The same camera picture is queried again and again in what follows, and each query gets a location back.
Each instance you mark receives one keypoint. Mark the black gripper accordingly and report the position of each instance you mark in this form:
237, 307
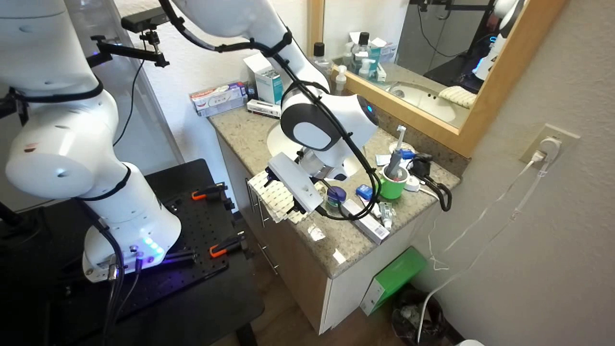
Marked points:
300, 175

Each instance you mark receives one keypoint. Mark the white striped towel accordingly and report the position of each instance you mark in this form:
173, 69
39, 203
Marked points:
275, 196

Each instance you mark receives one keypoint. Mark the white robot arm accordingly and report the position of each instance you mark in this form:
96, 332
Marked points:
66, 146

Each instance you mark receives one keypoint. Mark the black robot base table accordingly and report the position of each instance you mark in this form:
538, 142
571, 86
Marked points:
183, 298

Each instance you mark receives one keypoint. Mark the vanity cabinet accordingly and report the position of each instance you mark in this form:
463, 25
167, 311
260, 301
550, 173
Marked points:
325, 263

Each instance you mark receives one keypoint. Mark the blue capped deodorant stick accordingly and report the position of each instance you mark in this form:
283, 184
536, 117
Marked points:
335, 198

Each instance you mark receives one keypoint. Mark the blue floss container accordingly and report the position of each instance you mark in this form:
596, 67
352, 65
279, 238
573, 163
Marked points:
365, 192

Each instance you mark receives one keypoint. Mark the long white box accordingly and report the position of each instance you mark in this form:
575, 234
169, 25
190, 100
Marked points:
367, 225

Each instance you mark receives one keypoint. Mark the orange clamp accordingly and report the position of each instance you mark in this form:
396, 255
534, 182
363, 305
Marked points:
227, 246
208, 192

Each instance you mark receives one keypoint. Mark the green cup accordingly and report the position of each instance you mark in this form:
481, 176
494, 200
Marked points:
392, 184

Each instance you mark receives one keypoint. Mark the electric toothbrush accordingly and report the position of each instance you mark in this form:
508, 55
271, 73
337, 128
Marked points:
392, 169

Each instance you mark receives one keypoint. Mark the white toothpaste tube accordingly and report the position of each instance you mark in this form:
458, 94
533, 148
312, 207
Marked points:
385, 213

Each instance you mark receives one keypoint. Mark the open white box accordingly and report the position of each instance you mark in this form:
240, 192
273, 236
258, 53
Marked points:
265, 77

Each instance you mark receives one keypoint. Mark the small clear soap bottle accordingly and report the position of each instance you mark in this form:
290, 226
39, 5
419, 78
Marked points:
340, 78

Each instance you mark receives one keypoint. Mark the orange clamp lower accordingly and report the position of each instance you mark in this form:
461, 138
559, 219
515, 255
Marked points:
227, 246

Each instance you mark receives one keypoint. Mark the blue mouthwash bottle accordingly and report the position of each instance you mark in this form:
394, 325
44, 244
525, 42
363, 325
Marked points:
319, 59

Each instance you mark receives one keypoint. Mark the black razor charger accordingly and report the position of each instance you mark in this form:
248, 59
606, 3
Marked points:
421, 169

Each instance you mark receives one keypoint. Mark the green white box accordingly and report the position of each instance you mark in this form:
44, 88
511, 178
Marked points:
390, 278

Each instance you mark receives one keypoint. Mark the wood framed mirror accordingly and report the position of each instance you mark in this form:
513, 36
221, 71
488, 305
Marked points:
440, 67

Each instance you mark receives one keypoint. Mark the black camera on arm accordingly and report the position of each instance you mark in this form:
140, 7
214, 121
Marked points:
144, 19

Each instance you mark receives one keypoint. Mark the white wall outlet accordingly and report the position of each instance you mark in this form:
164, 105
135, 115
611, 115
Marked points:
550, 142

